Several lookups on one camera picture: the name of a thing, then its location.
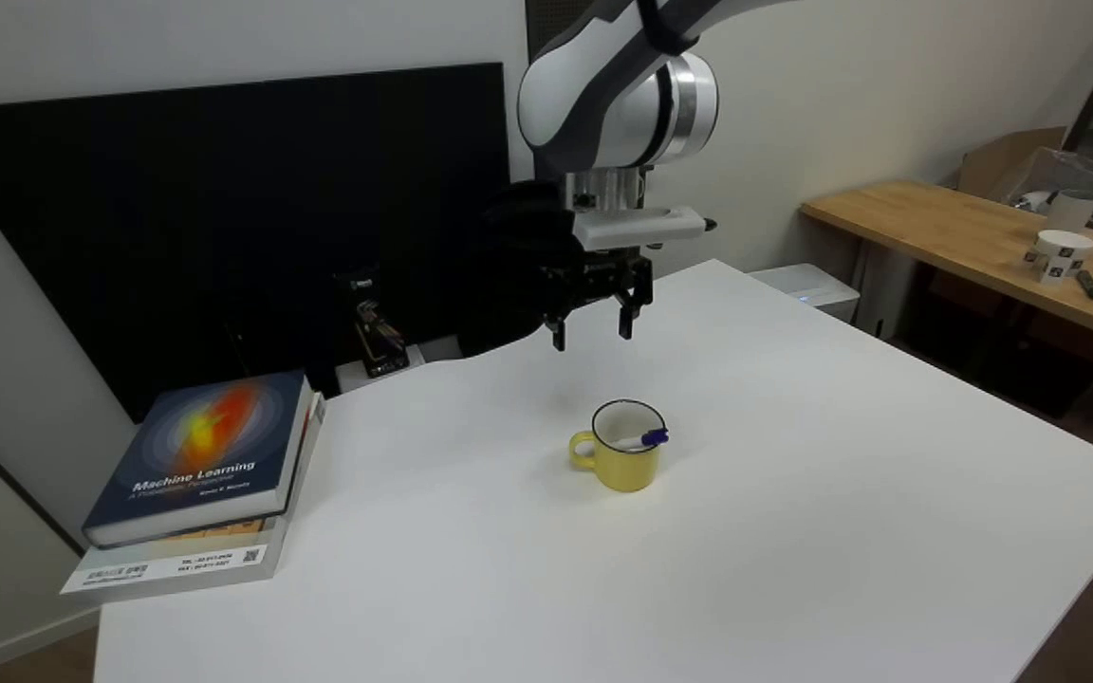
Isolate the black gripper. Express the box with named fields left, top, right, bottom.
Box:
left=543, top=248, right=653, bottom=351

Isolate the blue capped white pen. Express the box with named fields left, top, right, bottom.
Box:
left=615, top=429, right=668, bottom=453

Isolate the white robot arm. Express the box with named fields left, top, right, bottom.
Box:
left=516, top=0, right=783, bottom=346

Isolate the yellow enamel mug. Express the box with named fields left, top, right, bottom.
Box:
left=569, top=400, right=668, bottom=494

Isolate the black office chair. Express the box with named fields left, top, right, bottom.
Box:
left=457, top=183, right=586, bottom=357

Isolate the small white box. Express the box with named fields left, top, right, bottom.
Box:
left=760, top=260, right=858, bottom=322

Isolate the large black monitor screen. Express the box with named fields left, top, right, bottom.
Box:
left=0, top=61, right=509, bottom=412

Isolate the wooden side table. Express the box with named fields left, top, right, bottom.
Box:
left=800, top=183, right=1093, bottom=330

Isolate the dark blue hardcover book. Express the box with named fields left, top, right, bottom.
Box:
left=84, top=373, right=314, bottom=546

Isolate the white book under stack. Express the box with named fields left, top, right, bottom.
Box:
left=61, top=394, right=324, bottom=604

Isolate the cardboard box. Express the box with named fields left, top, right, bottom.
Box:
left=948, top=130, right=1063, bottom=202

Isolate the white paper cup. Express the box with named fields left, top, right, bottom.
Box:
left=1037, top=229, right=1093, bottom=282

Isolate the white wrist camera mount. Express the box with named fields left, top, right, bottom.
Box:
left=572, top=210, right=711, bottom=250

